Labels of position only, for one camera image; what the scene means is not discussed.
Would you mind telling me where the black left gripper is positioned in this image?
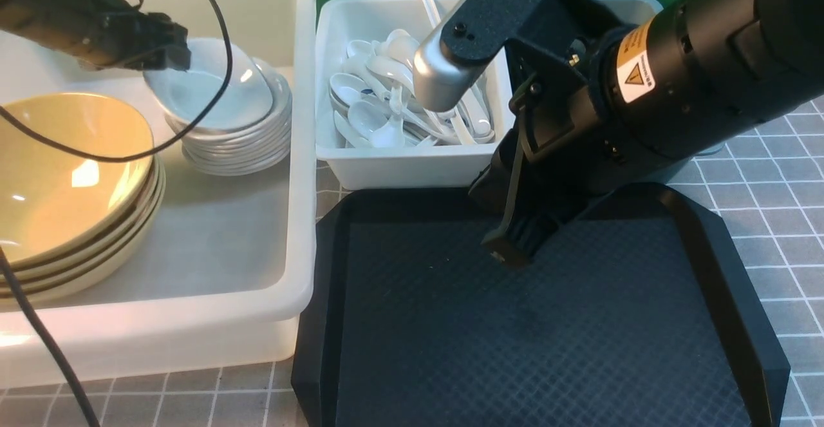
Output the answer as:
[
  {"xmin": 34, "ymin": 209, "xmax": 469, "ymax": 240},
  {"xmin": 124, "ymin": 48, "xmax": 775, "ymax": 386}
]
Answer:
[{"xmin": 39, "ymin": 0, "xmax": 191, "ymax": 71}]

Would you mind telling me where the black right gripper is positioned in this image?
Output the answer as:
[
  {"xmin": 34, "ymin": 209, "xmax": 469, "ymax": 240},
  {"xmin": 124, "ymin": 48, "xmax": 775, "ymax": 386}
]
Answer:
[{"xmin": 470, "ymin": 0, "xmax": 644, "ymax": 268}]

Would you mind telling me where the small white sauce dish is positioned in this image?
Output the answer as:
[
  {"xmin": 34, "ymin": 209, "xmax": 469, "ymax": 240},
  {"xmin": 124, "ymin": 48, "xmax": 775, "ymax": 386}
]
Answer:
[{"xmin": 142, "ymin": 37, "xmax": 279, "ymax": 133}]

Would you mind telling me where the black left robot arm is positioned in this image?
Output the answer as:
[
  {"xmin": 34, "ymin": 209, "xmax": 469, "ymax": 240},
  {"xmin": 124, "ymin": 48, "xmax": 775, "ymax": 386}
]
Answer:
[{"xmin": 1, "ymin": 0, "xmax": 191, "ymax": 71}]

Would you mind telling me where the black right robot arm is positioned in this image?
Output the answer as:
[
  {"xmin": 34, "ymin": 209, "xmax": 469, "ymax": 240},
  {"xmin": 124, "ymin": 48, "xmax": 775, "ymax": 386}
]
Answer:
[{"xmin": 448, "ymin": 0, "xmax": 822, "ymax": 267}]

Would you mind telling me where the black plastic serving tray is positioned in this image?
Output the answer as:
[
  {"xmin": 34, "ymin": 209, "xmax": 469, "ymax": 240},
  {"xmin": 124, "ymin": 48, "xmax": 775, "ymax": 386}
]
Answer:
[{"xmin": 291, "ymin": 184, "xmax": 791, "ymax": 426}]

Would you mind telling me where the stack of white dishes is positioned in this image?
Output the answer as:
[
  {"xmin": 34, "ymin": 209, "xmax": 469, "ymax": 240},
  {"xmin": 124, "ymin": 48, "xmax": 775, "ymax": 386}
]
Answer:
[{"xmin": 180, "ymin": 57, "xmax": 292, "ymax": 176}]

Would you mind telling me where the stack of yellow bowls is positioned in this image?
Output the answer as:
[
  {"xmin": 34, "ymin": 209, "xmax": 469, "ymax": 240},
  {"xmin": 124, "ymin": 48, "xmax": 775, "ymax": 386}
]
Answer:
[{"xmin": 1, "ymin": 92, "xmax": 167, "ymax": 304}]

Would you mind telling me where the pile of white spoons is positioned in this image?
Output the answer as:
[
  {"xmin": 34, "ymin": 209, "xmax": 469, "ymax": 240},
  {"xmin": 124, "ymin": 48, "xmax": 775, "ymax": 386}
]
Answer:
[{"xmin": 317, "ymin": 0, "xmax": 513, "ymax": 156}]

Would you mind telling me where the white plastic spoon bin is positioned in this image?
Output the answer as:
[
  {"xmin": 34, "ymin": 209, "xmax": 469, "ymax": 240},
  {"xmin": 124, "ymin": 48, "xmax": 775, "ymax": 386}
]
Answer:
[{"xmin": 315, "ymin": 0, "xmax": 497, "ymax": 190}]

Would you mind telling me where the teal plastic chopstick bin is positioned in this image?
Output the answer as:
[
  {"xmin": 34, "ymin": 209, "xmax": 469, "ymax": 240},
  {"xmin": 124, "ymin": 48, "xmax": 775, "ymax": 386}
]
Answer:
[{"xmin": 639, "ymin": 0, "xmax": 720, "ymax": 161}]

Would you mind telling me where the large white plastic tub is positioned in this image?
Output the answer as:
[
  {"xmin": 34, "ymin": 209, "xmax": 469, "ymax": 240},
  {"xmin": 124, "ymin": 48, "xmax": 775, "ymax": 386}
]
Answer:
[{"xmin": 1, "ymin": 0, "xmax": 317, "ymax": 389}]

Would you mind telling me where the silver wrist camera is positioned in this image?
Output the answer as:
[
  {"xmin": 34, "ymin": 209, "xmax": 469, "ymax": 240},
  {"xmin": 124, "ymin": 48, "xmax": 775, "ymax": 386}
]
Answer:
[{"xmin": 413, "ymin": 0, "xmax": 557, "ymax": 113}]

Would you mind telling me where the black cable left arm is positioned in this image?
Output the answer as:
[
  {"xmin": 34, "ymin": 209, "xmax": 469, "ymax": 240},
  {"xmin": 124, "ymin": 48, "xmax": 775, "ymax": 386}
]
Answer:
[{"xmin": 0, "ymin": 0, "xmax": 234, "ymax": 427}]

